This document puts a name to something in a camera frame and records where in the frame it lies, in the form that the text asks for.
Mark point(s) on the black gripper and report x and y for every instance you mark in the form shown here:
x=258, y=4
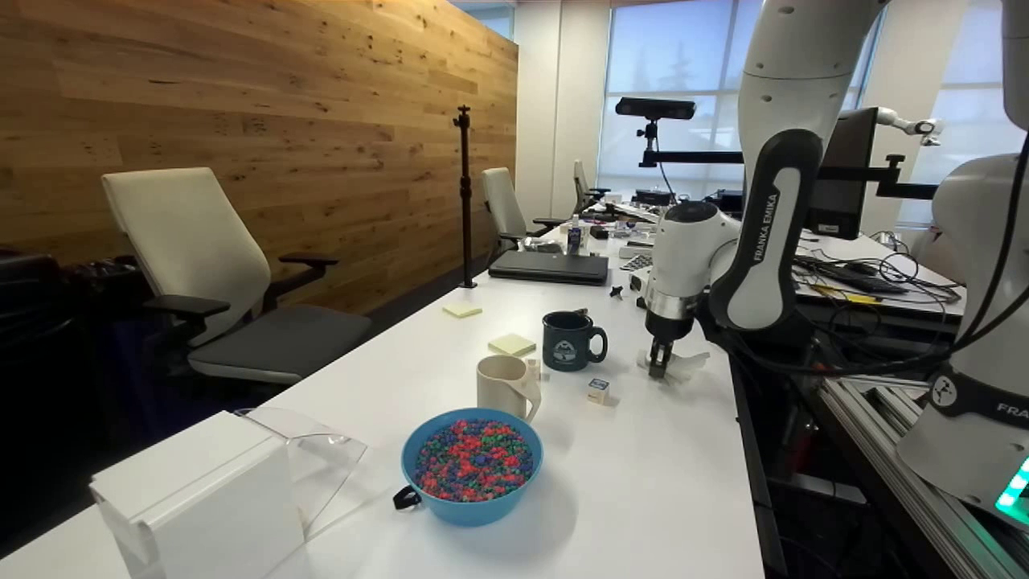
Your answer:
x=662, y=320

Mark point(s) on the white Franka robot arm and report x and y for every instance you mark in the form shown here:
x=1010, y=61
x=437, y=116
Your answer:
x=791, y=213

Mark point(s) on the small clear packet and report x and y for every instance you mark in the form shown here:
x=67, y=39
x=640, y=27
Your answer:
x=601, y=389

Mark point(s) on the dark green mug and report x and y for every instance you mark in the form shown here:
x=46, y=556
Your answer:
x=567, y=340

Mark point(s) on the grey keyboard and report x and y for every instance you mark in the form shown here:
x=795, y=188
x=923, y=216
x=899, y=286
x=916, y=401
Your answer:
x=634, y=261

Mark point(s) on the dark closed laptop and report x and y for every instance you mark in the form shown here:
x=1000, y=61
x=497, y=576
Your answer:
x=548, y=265

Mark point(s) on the small grey cup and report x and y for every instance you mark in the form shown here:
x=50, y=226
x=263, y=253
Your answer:
x=572, y=238

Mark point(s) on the yellow sticky note pad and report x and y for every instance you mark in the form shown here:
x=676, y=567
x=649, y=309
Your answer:
x=512, y=345
x=461, y=309

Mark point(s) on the cream ceramic mug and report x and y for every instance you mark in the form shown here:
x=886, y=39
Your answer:
x=502, y=386

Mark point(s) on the colourful candy heap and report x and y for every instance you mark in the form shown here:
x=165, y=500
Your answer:
x=471, y=458

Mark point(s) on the small white office chair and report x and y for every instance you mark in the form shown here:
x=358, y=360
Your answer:
x=502, y=204

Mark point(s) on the blue plastic bowl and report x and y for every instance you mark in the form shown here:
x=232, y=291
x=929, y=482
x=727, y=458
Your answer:
x=471, y=511

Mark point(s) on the black tripod pole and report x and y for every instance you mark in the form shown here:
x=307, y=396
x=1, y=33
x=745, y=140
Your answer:
x=464, y=193

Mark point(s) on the black computer monitor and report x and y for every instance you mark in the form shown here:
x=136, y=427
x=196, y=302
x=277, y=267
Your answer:
x=845, y=172

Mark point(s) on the small black clip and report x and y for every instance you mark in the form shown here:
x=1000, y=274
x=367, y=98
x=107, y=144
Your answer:
x=406, y=496

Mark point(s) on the clear acrylic holder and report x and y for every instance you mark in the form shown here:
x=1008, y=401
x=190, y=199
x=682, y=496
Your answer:
x=321, y=454

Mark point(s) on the pale paper stack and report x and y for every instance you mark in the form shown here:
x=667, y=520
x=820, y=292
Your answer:
x=204, y=503

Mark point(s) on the large white office chair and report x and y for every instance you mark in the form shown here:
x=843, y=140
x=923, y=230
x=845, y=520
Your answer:
x=194, y=244

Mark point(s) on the black stereo camera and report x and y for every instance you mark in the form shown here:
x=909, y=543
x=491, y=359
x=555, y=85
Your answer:
x=653, y=108

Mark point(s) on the aluminium rail frame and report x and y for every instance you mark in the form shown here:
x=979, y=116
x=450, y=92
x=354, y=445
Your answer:
x=910, y=471

